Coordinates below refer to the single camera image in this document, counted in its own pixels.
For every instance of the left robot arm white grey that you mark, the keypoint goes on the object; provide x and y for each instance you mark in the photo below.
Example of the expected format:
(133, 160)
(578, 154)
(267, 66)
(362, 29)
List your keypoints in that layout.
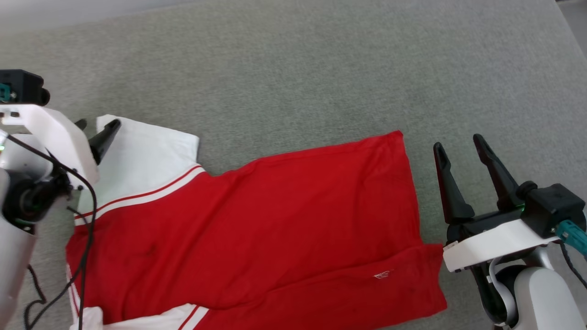
(13, 256)

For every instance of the right camera teal connector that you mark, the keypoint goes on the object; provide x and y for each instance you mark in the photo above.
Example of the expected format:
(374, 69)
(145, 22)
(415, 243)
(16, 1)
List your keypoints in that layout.
(573, 233)

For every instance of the grey fabric sofa cushion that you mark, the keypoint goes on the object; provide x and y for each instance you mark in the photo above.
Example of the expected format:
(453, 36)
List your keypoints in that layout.
(298, 78)

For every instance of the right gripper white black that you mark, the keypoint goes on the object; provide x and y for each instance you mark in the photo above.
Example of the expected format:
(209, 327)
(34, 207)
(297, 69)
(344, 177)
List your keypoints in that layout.
(490, 247)

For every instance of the camera teal connector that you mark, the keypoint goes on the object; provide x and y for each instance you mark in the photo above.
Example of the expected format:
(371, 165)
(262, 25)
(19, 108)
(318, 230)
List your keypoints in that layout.
(573, 233)
(3, 91)

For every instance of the left camera teal connector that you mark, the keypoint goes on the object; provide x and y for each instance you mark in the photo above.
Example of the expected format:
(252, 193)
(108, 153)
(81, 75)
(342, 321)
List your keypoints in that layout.
(3, 91)

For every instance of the red white sports jersey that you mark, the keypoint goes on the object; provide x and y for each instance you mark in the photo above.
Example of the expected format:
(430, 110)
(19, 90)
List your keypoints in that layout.
(257, 229)

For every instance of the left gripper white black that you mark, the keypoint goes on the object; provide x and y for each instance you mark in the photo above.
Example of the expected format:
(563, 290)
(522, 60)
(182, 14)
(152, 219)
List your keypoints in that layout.
(50, 133)

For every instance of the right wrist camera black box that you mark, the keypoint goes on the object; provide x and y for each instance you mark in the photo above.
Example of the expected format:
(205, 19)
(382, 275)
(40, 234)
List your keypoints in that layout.
(555, 206)

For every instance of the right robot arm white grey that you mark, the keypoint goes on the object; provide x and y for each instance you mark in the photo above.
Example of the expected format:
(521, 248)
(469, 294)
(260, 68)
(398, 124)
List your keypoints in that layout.
(545, 298)

